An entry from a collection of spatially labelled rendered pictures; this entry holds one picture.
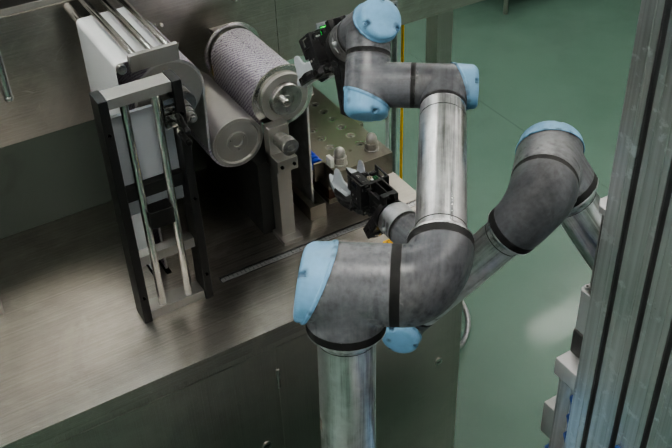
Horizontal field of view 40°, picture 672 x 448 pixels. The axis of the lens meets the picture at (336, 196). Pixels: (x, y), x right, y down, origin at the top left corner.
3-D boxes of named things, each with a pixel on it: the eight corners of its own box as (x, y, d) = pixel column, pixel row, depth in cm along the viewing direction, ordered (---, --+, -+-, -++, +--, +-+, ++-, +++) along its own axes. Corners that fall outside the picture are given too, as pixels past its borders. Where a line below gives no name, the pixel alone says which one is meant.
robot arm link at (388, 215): (418, 235, 189) (385, 249, 186) (406, 223, 193) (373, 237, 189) (419, 205, 185) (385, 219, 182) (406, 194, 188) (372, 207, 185)
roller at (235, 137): (216, 174, 202) (209, 127, 195) (171, 122, 220) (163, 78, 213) (265, 157, 207) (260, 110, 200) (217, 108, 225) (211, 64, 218)
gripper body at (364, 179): (375, 161, 196) (407, 189, 187) (375, 194, 201) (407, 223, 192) (344, 173, 193) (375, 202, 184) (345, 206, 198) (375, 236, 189)
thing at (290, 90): (291, 119, 204) (266, 109, 198) (287, 116, 205) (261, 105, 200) (308, 90, 202) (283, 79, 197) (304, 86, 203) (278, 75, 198)
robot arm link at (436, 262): (484, 301, 119) (479, 43, 149) (398, 298, 120) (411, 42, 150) (478, 346, 128) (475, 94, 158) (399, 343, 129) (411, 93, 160)
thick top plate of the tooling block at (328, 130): (336, 193, 219) (335, 172, 216) (259, 119, 247) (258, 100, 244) (392, 172, 226) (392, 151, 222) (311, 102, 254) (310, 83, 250)
